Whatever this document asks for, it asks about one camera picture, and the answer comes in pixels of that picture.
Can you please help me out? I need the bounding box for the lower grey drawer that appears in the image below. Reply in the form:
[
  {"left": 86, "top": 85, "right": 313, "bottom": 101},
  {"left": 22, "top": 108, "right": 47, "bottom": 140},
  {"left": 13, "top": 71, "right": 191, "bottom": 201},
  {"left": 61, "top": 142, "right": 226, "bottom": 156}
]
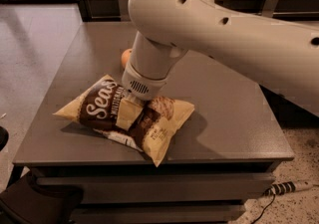
[{"left": 71, "top": 205, "right": 245, "bottom": 224}]

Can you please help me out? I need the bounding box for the left metal bracket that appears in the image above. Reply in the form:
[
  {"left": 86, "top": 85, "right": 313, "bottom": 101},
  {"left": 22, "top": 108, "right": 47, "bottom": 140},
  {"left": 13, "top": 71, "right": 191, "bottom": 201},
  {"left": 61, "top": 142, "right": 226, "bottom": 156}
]
[{"left": 115, "top": 0, "right": 133, "bottom": 22}]

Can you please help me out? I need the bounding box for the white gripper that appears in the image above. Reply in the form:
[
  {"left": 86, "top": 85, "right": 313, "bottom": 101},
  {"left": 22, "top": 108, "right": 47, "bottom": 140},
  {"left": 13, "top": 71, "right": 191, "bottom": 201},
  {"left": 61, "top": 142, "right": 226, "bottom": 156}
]
[{"left": 116, "top": 62, "right": 166, "bottom": 130}]

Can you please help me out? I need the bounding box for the white power strip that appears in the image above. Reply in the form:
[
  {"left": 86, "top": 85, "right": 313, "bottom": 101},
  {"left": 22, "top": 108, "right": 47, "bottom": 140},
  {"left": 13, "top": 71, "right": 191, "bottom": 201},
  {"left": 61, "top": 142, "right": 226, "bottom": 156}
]
[{"left": 263, "top": 180, "right": 313, "bottom": 196}]

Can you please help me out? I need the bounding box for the dark brown chair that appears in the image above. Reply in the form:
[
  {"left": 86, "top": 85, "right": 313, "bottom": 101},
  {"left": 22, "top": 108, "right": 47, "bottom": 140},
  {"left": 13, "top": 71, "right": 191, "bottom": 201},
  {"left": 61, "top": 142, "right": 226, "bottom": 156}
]
[{"left": 0, "top": 171, "right": 84, "bottom": 224}]

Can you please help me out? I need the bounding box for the black cable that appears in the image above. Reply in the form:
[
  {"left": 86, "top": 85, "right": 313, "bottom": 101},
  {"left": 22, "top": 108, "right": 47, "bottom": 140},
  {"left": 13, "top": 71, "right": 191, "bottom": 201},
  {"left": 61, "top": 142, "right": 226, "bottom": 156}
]
[{"left": 250, "top": 193, "right": 277, "bottom": 224}]

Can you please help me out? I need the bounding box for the brown yellow chip bag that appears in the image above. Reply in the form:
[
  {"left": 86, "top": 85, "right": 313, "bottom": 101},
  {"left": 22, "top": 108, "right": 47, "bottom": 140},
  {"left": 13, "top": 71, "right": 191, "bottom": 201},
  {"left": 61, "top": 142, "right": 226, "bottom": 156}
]
[{"left": 56, "top": 75, "right": 194, "bottom": 165}]

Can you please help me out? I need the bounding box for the grey drawer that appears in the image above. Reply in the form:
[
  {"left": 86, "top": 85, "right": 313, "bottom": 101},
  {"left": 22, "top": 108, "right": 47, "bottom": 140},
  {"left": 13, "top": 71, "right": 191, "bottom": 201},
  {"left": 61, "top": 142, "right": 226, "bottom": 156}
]
[
  {"left": 37, "top": 173, "right": 274, "bottom": 204},
  {"left": 71, "top": 205, "right": 245, "bottom": 224}
]

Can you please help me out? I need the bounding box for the upper grey drawer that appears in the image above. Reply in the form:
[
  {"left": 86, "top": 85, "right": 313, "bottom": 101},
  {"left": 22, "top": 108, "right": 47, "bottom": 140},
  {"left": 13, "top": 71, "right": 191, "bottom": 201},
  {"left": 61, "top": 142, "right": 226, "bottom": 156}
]
[{"left": 37, "top": 173, "right": 274, "bottom": 204}]

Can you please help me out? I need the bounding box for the orange fruit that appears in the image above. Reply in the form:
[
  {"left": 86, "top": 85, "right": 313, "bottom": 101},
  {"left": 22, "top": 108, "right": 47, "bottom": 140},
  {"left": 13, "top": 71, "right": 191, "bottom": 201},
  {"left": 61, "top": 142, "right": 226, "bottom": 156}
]
[{"left": 121, "top": 49, "right": 132, "bottom": 68}]

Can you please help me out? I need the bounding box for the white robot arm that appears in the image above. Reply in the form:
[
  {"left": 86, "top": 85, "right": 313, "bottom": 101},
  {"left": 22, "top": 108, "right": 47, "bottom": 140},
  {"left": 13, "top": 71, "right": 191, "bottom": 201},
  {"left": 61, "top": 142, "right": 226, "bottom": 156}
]
[{"left": 122, "top": 0, "right": 319, "bottom": 128}]

